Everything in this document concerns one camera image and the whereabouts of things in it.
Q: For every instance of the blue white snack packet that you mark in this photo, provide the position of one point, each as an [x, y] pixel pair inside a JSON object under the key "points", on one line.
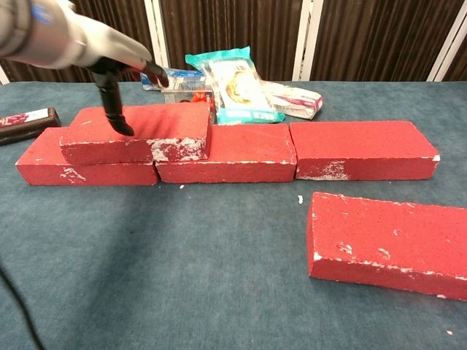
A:
{"points": [[182, 78]]}

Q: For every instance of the white pink snack packet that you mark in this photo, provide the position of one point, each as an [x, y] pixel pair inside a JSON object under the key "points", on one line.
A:
{"points": [[295, 100]]}

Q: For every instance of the teal snack bag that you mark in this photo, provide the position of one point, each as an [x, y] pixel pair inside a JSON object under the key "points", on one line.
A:
{"points": [[241, 91]]}

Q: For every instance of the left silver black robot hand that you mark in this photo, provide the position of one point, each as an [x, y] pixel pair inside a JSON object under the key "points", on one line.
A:
{"points": [[106, 47]]}

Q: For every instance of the dark red black box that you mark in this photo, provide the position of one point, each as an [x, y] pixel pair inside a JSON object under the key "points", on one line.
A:
{"points": [[33, 127]]}

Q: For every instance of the brown pleated partition panel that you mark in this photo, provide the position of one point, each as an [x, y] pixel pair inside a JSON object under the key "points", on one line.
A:
{"points": [[120, 14], [233, 25], [376, 36], [460, 69]]}

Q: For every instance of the clear plastic parts box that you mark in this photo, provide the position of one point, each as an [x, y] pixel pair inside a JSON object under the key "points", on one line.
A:
{"points": [[175, 96]]}

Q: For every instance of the red brick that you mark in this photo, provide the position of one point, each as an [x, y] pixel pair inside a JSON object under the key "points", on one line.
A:
{"points": [[361, 146], [44, 164], [383, 237], [164, 124], [251, 146]]}

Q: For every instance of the blue felt table cover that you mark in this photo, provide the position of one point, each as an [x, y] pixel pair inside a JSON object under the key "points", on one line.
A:
{"points": [[182, 255]]}

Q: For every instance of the white partition frame post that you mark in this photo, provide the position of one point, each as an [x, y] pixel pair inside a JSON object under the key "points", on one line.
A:
{"points": [[3, 77], [447, 51], [306, 36], [156, 33]]}

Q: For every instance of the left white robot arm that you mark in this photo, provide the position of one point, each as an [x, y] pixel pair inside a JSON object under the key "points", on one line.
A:
{"points": [[25, 33]]}

